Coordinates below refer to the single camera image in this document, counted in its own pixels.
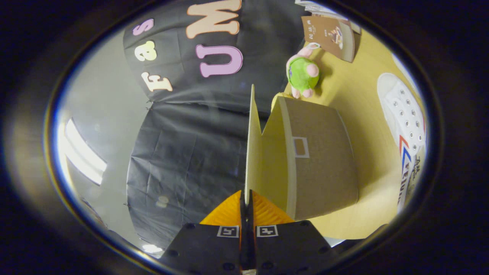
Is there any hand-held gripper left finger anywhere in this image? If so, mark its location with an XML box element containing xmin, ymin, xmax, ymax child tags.
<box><xmin>160</xmin><ymin>190</ymin><xmax>247</xmax><ymax>275</ymax></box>

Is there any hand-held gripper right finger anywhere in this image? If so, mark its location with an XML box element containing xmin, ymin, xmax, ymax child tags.
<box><xmin>248</xmin><ymin>190</ymin><xmax>338</xmax><ymax>275</ymax></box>

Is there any beige fabric storage box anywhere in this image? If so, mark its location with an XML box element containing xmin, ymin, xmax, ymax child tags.
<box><xmin>244</xmin><ymin>84</ymin><xmax>359</xmax><ymax>222</ymax></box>

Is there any ceiling light panel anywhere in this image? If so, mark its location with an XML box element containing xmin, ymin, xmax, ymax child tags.
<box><xmin>63</xmin><ymin>118</ymin><xmax>108</xmax><ymax>186</ymax></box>

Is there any green pink plush toy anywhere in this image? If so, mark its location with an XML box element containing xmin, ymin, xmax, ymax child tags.
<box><xmin>286</xmin><ymin>43</ymin><xmax>321</xmax><ymax>99</ymax></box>

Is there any brown cover book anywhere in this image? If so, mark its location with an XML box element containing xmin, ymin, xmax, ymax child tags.
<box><xmin>301</xmin><ymin>15</ymin><xmax>356</xmax><ymax>63</ymax></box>

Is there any white portrait cover book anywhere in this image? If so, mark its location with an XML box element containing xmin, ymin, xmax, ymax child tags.
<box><xmin>295</xmin><ymin>0</ymin><xmax>361</xmax><ymax>34</ymax></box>

